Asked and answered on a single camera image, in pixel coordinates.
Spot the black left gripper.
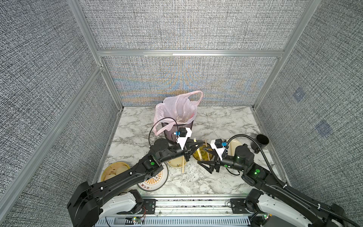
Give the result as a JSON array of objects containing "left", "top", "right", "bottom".
[{"left": 158, "top": 139, "right": 202, "bottom": 165}]

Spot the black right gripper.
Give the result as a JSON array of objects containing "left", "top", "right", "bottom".
[{"left": 199, "top": 145, "right": 248, "bottom": 175}]

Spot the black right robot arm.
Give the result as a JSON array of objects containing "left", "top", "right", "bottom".
[{"left": 198, "top": 144, "right": 357, "bottom": 227}]

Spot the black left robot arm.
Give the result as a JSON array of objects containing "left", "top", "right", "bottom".
[{"left": 67, "top": 138, "right": 204, "bottom": 227}]

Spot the yellow patterned black plate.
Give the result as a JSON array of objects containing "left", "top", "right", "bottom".
[{"left": 193, "top": 144, "right": 214, "bottom": 161}]

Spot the cream small plate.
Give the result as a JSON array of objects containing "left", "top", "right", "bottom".
[{"left": 167, "top": 157, "right": 187, "bottom": 168}]

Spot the black mesh trash bin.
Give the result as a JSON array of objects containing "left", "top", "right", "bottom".
[{"left": 161, "top": 97, "right": 194, "bottom": 144}]

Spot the pink plastic trash bag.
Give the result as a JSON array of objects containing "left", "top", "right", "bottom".
[{"left": 153, "top": 90, "right": 204, "bottom": 136}]

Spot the black mug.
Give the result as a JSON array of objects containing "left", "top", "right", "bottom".
[{"left": 251, "top": 134, "right": 269, "bottom": 154}]

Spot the yellow steamer basket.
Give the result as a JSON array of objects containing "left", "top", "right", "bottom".
[{"left": 101, "top": 162, "right": 130, "bottom": 181}]

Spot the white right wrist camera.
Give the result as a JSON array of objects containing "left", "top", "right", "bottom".
[{"left": 210, "top": 139, "right": 228, "bottom": 160}]

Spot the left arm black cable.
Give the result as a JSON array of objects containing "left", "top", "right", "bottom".
[{"left": 148, "top": 117, "right": 180, "bottom": 148}]

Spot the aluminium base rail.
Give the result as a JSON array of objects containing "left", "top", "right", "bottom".
[{"left": 75, "top": 195, "right": 310, "bottom": 227}]

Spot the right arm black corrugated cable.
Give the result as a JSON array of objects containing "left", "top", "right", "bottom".
[{"left": 226, "top": 134, "right": 352, "bottom": 227}]

